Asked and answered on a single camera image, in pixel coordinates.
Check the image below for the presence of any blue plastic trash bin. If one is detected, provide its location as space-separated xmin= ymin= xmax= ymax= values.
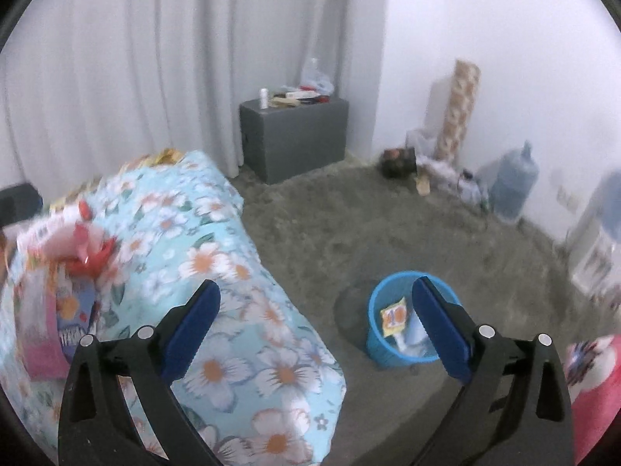
xmin=365 ymin=270 xmax=461 ymax=368

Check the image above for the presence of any clear pink plastic bag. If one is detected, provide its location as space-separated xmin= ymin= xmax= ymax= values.
xmin=17 ymin=200 xmax=116 ymax=280

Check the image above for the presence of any pink paper sheet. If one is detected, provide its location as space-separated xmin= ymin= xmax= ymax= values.
xmin=15 ymin=267 xmax=69 ymax=381

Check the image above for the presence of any purple snack packet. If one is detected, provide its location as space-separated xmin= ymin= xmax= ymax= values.
xmin=56 ymin=276 xmax=97 ymax=359

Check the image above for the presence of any orange yellow noodle packet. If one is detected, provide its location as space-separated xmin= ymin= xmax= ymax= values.
xmin=380 ymin=297 xmax=408 ymax=338

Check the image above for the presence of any grey curtain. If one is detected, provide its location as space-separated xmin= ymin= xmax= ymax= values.
xmin=1 ymin=0 xmax=385 ymax=198

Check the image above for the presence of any floral light blue tablecloth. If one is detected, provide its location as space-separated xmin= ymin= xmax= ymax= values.
xmin=0 ymin=148 xmax=349 ymax=466

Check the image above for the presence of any blue water gallon bottle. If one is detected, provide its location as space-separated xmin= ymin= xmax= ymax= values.
xmin=489 ymin=141 xmax=539 ymax=224

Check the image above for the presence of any small white bottle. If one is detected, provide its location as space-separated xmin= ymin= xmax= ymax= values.
xmin=259 ymin=87 xmax=269 ymax=111

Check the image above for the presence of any dark grey storage box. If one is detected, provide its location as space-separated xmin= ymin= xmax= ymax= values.
xmin=239 ymin=98 xmax=349 ymax=184

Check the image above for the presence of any dark brown box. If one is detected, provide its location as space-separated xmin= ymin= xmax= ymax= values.
xmin=380 ymin=148 xmax=418 ymax=179

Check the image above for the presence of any patterned rolled mat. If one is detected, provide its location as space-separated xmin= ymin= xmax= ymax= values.
xmin=434 ymin=59 xmax=481 ymax=163

